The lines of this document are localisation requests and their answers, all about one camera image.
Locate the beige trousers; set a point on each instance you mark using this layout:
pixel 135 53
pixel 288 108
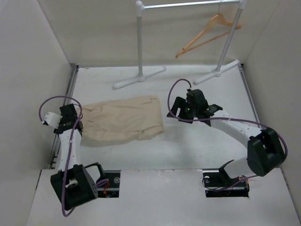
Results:
pixel 121 121

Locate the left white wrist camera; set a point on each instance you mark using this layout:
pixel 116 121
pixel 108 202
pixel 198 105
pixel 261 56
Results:
pixel 52 119

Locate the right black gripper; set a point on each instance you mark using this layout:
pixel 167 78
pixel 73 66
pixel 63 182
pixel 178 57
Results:
pixel 180 103

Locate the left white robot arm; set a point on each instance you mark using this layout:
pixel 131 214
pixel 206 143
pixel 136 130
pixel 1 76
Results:
pixel 74 184

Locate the wooden clothes hanger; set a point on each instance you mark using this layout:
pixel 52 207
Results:
pixel 207 35

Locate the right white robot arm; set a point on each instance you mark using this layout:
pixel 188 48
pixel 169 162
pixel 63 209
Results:
pixel 266 149

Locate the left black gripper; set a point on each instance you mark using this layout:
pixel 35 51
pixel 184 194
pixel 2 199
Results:
pixel 60 122

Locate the white clothes rack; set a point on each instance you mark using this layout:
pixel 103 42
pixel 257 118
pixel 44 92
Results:
pixel 220 68

